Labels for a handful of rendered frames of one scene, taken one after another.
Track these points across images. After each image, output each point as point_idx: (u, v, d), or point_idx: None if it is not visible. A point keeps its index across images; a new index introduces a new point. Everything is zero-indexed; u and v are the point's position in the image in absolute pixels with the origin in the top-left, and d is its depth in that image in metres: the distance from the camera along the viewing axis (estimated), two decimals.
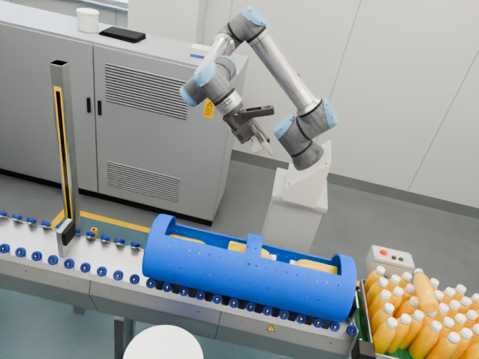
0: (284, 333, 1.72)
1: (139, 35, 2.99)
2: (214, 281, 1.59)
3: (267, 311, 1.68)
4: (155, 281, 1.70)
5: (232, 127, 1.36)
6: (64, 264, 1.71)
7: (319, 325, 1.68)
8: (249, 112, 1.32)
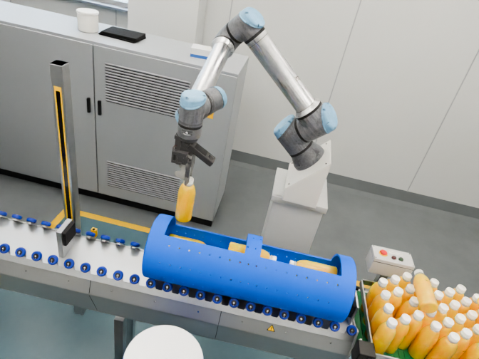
0: (284, 333, 1.72)
1: (139, 35, 2.99)
2: (214, 281, 1.59)
3: (267, 311, 1.68)
4: (155, 281, 1.70)
5: (176, 145, 1.49)
6: (64, 264, 1.71)
7: (319, 325, 1.68)
8: (195, 149, 1.46)
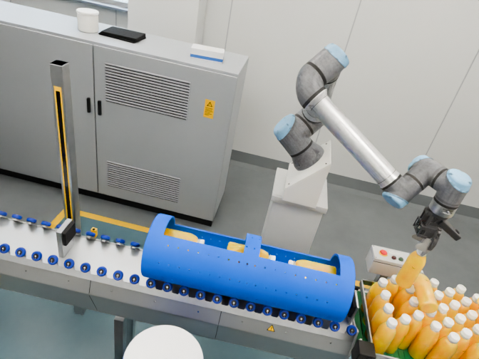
0: (284, 333, 1.72)
1: (139, 35, 2.99)
2: (212, 281, 1.59)
3: (267, 311, 1.68)
4: (155, 281, 1.70)
5: (423, 220, 1.51)
6: (64, 264, 1.71)
7: (320, 324, 1.68)
8: (447, 226, 1.48)
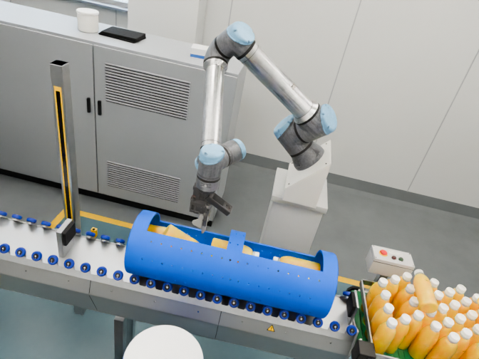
0: (284, 333, 1.72)
1: (139, 35, 2.99)
2: (196, 277, 1.59)
3: (266, 310, 1.68)
4: (146, 285, 1.70)
5: (194, 195, 1.53)
6: (64, 264, 1.71)
7: (316, 320, 1.68)
8: (213, 200, 1.51)
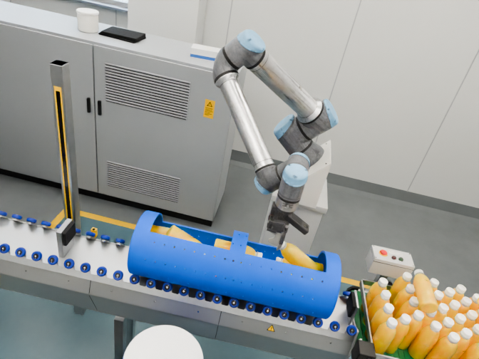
0: (284, 333, 1.72)
1: (139, 35, 2.99)
2: (199, 278, 1.59)
3: (267, 310, 1.68)
4: (145, 283, 1.70)
5: (271, 214, 1.53)
6: (64, 264, 1.71)
7: (317, 320, 1.68)
8: (293, 220, 1.51)
